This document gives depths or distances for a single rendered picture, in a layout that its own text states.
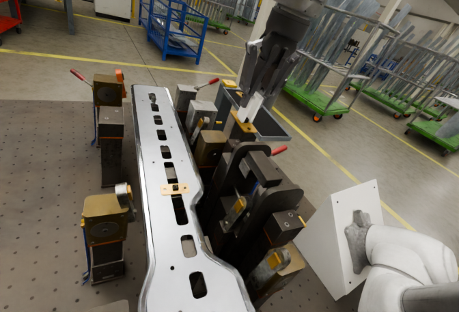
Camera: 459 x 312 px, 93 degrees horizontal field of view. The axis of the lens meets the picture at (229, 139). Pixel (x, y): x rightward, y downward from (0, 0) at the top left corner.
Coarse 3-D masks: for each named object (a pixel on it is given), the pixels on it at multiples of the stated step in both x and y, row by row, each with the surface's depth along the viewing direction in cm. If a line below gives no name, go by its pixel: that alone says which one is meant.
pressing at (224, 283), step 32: (160, 96) 108; (160, 128) 87; (160, 160) 73; (192, 160) 77; (160, 192) 63; (192, 192) 66; (160, 224) 55; (192, 224) 58; (160, 256) 49; (160, 288) 44; (224, 288) 48
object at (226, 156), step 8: (224, 160) 71; (224, 168) 71; (216, 176) 77; (216, 184) 77; (216, 192) 79; (208, 200) 85; (216, 200) 79; (208, 208) 84; (200, 216) 92; (208, 216) 84; (200, 224) 91
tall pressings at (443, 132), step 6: (456, 114) 457; (450, 120) 465; (456, 120) 457; (444, 126) 472; (450, 126) 465; (456, 126) 478; (438, 132) 480; (444, 132) 472; (450, 132) 486; (456, 132) 510
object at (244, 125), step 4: (232, 112) 54; (236, 112) 55; (236, 116) 53; (236, 120) 52; (248, 120) 52; (240, 124) 51; (244, 124) 52; (248, 124) 52; (252, 124) 53; (244, 128) 50; (252, 128) 51
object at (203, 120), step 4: (200, 120) 83; (204, 120) 82; (208, 120) 83; (200, 124) 83; (204, 124) 83; (196, 128) 86; (200, 128) 84; (204, 128) 84; (196, 132) 86; (192, 136) 88; (196, 136) 85; (192, 140) 87; (196, 140) 86; (196, 144) 87
